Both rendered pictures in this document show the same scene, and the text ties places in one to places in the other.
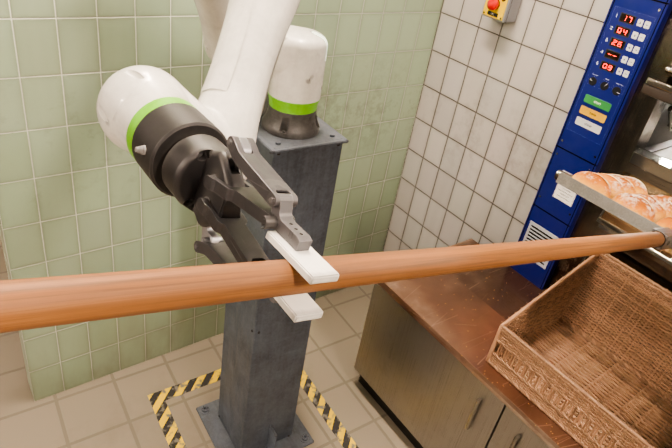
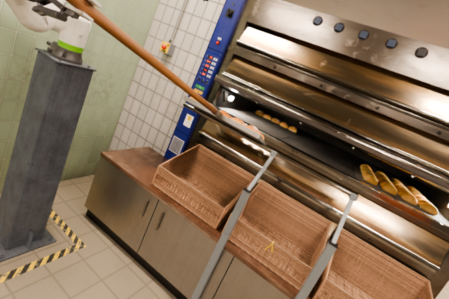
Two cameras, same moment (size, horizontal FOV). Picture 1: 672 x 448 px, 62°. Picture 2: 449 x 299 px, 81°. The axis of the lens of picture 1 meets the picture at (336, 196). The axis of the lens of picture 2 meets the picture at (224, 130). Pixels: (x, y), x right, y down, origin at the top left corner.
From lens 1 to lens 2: 0.48 m
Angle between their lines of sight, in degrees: 31
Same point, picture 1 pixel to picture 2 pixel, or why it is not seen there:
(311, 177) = (75, 83)
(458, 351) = (139, 180)
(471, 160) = (151, 112)
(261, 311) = (36, 151)
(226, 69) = not seen: outside the picture
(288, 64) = (71, 25)
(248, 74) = not seen: outside the picture
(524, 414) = (166, 201)
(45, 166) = not seen: outside the picture
